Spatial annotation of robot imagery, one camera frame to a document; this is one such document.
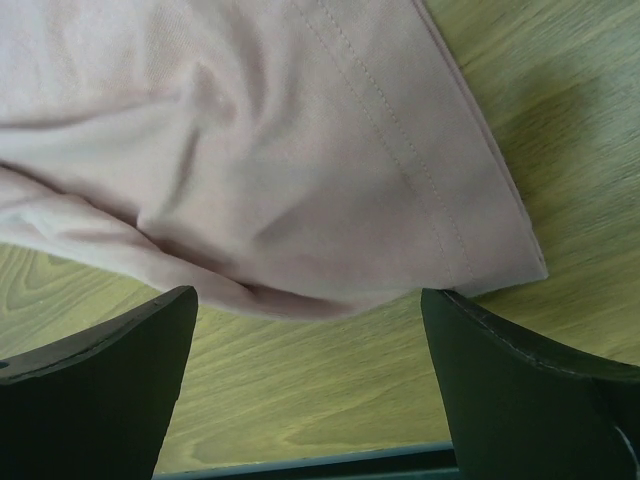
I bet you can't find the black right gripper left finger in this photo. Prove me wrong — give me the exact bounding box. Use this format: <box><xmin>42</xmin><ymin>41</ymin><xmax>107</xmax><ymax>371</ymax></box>
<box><xmin>1</xmin><ymin>286</ymin><xmax>198</xmax><ymax>479</ymax></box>

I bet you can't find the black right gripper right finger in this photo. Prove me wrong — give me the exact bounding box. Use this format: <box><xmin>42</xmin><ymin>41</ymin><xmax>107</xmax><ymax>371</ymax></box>
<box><xmin>421</xmin><ymin>290</ymin><xmax>639</xmax><ymax>479</ymax></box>

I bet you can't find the dusty pink graphic t-shirt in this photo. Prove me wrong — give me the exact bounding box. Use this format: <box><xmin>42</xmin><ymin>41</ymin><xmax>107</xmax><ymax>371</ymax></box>
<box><xmin>1</xmin><ymin>1</ymin><xmax>547</xmax><ymax>319</ymax></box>

